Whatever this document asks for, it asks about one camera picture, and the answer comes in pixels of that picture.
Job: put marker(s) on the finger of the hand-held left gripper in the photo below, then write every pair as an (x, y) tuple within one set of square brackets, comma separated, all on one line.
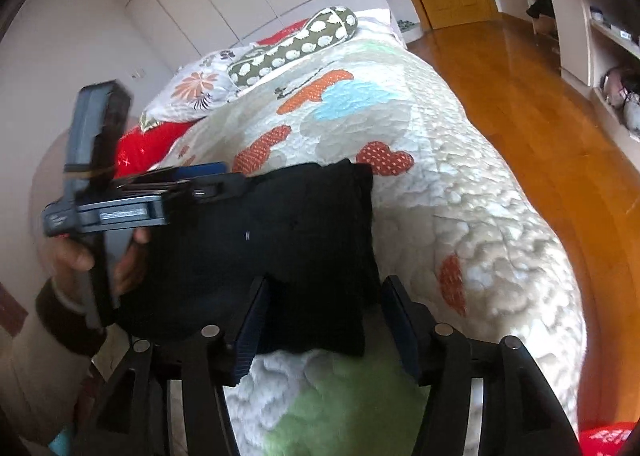
[(200, 171)]

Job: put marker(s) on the patterned quilted bedspread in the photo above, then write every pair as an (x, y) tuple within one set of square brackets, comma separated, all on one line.
[(475, 261)]

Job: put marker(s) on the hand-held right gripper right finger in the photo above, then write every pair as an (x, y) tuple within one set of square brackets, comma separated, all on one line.
[(405, 331)]

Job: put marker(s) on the red printed cloth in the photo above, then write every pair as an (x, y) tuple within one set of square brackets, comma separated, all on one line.
[(610, 438)]

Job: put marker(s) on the red printed pillow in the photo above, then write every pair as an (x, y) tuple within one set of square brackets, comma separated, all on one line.
[(145, 146)]

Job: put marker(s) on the person's left forearm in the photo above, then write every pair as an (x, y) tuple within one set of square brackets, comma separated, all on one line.
[(45, 361)]

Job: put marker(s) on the pair of slippers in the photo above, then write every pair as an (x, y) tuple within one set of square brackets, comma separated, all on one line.
[(408, 25)]

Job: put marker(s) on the white shelf unit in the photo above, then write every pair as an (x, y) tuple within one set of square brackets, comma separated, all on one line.
[(570, 21)]

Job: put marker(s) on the black pants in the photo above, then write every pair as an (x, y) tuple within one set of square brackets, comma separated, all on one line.
[(300, 236)]

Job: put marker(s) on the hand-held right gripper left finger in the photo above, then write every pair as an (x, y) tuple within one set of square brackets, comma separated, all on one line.
[(252, 326)]

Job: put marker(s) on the white floral pillow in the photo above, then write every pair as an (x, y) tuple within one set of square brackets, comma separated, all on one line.
[(200, 86)]

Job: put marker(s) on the person's left hand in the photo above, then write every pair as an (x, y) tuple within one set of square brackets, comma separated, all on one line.
[(132, 261)]

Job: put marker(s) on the green patterned bolster pillow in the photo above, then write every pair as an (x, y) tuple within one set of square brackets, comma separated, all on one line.
[(300, 43)]

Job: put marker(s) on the pale rounded headboard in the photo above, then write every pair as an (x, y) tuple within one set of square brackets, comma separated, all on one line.
[(47, 171)]

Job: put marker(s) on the pink bag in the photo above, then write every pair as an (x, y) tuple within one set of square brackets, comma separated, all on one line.
[(622, 96)]

